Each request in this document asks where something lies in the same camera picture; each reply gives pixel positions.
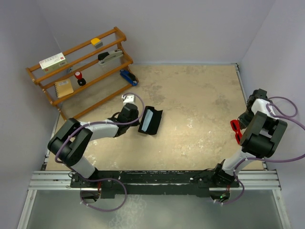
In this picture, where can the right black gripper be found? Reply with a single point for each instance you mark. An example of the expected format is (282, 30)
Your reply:
(243, 122)

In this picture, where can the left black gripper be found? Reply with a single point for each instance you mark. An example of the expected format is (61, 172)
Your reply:
(135, 123)

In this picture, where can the red sunglasses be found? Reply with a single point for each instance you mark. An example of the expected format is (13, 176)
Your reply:
(236, 128)

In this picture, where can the light blue cleaning cloth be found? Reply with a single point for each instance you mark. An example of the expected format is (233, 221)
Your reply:
(146, 121)

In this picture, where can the black glasses case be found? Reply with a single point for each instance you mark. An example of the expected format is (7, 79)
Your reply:
(155, 121)

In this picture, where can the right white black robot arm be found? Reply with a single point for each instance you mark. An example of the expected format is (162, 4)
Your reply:
(263, 133)

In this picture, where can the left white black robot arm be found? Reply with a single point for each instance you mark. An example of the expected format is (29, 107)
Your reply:
(71, 141)

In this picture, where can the blue black stapler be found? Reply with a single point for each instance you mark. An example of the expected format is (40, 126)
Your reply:
(129, 77)

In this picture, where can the red black stamp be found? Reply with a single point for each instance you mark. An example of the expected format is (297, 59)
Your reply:
(80, 80)

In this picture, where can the black silver stapler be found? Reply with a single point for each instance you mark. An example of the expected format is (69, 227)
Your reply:
(105, 57)

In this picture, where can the wooden three-tier shelf rack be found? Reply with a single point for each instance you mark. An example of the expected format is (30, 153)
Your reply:
(89, 80)

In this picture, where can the brown spiral notebook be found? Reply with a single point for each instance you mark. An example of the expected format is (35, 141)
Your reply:
(63, 88)

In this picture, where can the yellow grey eraser block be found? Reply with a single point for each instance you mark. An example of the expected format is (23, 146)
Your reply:
(97, 43)

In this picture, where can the white staples box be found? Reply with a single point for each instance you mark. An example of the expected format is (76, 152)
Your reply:
(53, 63)

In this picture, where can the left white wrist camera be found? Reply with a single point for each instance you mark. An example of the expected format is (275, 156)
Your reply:
(128, 99)

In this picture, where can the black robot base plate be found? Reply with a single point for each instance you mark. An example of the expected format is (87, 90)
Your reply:
(147, 182)

